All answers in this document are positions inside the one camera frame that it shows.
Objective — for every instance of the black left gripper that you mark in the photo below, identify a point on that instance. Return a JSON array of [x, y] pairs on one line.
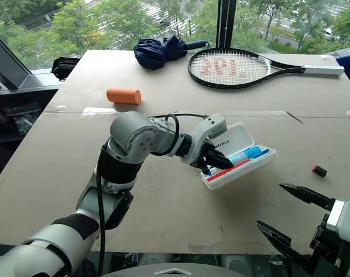
[[205, 147]]

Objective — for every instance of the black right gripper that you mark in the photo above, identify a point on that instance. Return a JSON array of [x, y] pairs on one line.
[[328, 248]]

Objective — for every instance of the red marker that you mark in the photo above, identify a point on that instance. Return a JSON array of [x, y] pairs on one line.
[[230, 170]]

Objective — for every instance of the white plastic pencil case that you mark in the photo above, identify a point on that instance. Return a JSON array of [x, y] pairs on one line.
[[244, 138]]

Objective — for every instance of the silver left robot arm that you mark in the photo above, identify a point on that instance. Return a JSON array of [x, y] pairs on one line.
[[128, 130]]

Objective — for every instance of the blue marker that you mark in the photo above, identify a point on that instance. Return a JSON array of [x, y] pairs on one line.
[[250, 152]]

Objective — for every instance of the small red and black cap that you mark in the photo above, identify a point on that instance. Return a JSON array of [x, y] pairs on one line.
[[319, 170]]

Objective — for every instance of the orange foam cylinder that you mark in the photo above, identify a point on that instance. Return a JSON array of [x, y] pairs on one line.
[[123, 96]]

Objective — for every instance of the black and white tennis racket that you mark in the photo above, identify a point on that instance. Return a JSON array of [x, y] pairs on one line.
[[261, 62]]

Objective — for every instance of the folded navy umbrella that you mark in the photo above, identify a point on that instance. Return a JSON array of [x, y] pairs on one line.
[[154, 53]]

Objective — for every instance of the blue box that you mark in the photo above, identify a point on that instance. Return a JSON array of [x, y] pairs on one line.
[[349, 67]]

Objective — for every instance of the black bag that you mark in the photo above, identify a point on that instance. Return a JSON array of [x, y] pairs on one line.
[[64, 67]]

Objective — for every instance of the dark side shelf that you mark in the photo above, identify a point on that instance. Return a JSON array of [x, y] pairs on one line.
[[16, 101]]

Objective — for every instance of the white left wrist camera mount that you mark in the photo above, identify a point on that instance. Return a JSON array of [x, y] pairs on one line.
[[211, 127]]

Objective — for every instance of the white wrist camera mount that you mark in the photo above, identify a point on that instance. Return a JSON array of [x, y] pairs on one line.
[[211, 127], [345, 219]]

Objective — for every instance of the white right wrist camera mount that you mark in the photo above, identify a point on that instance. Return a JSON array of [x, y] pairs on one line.
[[345, 219]]

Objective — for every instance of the black window frame post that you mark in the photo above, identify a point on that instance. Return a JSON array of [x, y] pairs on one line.
[[226, 23]]

